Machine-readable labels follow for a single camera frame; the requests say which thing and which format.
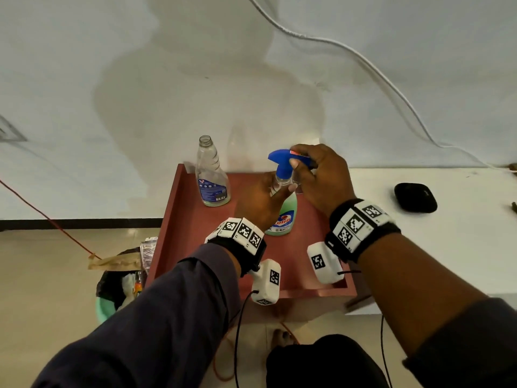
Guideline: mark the person's right hand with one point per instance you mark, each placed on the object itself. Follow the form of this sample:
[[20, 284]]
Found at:
[[329, 177]]

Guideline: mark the person's left hand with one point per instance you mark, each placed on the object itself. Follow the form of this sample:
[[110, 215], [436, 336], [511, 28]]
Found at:
[[254, 206]]

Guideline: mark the bottle with green liquid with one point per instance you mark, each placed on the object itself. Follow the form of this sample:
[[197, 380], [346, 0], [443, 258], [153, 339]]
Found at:
[[284, 218]]

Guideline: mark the clear near-empty spray bottle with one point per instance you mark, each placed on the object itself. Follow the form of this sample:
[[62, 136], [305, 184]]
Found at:
[[212, 185]]

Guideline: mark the blue spray trigger head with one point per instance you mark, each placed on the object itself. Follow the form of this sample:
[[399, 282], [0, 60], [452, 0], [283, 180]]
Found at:
[[282, 161]]

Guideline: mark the person's right forearm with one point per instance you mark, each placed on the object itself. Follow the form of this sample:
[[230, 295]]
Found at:
[[416, 286]]

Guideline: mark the person's left forearm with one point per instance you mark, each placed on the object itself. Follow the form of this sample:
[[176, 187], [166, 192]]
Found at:
[[161, 331]]

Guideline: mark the person's foot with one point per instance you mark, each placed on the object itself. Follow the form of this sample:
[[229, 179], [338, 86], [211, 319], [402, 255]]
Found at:
[[282, 339]]

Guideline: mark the orange drink bottle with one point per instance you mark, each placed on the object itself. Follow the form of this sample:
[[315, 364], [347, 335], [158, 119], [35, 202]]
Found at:
[[137, 284]]

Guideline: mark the person's leg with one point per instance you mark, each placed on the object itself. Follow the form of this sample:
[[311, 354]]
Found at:
[[323, 363]]

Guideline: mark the black marker wristband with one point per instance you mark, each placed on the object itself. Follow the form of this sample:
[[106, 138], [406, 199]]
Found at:
[[242, 238], [357, 226]]

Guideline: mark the black case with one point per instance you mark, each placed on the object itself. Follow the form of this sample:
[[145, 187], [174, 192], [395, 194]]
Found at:
[[416, 197]]

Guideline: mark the silver snack wrapper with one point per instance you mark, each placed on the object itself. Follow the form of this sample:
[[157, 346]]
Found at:
[[148, 252]]

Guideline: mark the white cabinet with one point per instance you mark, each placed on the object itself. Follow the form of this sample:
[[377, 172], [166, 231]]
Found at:
[[456, 246]]

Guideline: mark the brown paper scrap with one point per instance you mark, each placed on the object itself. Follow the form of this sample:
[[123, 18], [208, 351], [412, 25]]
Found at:
[[117, 262]]

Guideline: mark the crumpled white paper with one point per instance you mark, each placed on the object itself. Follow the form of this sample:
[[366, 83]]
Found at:
[[128, 288]]

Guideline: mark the teal trash bin with waste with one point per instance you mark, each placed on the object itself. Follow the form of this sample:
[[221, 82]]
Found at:
[[109, 284]]

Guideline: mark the green trash bin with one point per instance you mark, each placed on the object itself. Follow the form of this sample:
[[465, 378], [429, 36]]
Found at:
[[104, 311]]

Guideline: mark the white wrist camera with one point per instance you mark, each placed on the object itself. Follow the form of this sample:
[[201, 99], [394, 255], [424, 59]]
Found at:
[[266, 280], [323, 262]]

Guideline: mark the wall switch plate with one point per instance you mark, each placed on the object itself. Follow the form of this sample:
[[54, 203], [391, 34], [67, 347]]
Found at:
[[10, 133]]

